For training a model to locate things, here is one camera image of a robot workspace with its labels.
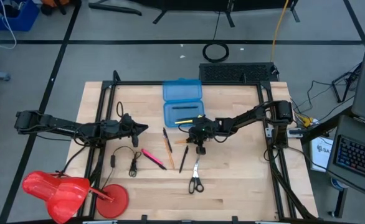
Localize black floor bar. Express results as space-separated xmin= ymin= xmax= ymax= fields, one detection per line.
xmin=88 ymin=2 xmax=143 ymax=17

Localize white cable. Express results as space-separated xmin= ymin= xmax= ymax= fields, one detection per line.
xmin=0 ymin=0 xmax=17 ymax=50

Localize yellow cable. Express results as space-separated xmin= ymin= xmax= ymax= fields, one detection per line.
xmin=269 ymin=0 xmax=291 ymax=62

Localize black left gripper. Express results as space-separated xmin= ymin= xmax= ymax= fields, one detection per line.
xmin=107 ymin=113 xmax=149 ymax=148

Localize pink and black highlighter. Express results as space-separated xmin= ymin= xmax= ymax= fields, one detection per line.
xmin=141 ymin=148 xmax=168 ymax=171

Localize white printed box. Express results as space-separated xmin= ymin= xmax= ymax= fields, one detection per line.
xmin=309 ymin=136 xmax=335 ymax=173

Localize yellow plug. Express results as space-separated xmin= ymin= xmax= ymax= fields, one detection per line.
xmin=300 ymin=114 xmax=314 ymax=127

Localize orange and black bag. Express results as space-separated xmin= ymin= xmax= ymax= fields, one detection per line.
xmin=40 ymin=0 xmax=82 ymax=16

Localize black room divider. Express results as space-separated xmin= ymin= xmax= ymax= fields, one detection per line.
xmin=129 ymin=0 xmax=301 ymax=28

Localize black lamp cable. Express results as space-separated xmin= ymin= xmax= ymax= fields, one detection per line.
xmin=102 ymin=145 xmax=143 ymax=191

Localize black-handled scissors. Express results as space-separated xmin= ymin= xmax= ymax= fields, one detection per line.
xmin=187 ymin=154 xmax=205 ymax=195

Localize blue plastic supply box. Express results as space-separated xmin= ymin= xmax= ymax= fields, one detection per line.
xmin=163 ymin=77 xmax=206 ymax=129

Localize black cable bundle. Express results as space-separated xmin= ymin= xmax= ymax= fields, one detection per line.
xmin=291 ymin=62 xmax=365 ymax=125

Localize grey laptop backlit keyboard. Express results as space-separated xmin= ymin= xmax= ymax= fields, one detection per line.
xmin=325 ymin=114 xmax=365 ymax=202

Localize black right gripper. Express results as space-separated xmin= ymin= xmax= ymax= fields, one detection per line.
xmin=188 ymin=115 xmax=220 ymax=156

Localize black desk leg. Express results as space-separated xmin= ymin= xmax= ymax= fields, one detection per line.
xmin=327 ymin=185 xmax=348 ymax=218

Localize blue plastic bin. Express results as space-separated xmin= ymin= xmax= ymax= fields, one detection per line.
xmin=0 ymin=0 xmax=40 ymax=32

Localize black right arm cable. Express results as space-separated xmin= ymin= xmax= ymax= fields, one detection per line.
xmin=212 ymin=132 xmax=233 ymax=144

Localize black aluminium table frame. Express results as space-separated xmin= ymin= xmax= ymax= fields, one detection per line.
xmin=76 ymin=70 xmax=319 ymax=224

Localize red desk lamp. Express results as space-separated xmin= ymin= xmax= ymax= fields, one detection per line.
xmin=22 ymin=170 xmax=130 ymax=224

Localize coiled black cable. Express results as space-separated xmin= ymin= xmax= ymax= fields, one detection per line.
xmin=202 ymin=11 xmax=230 ymax=63

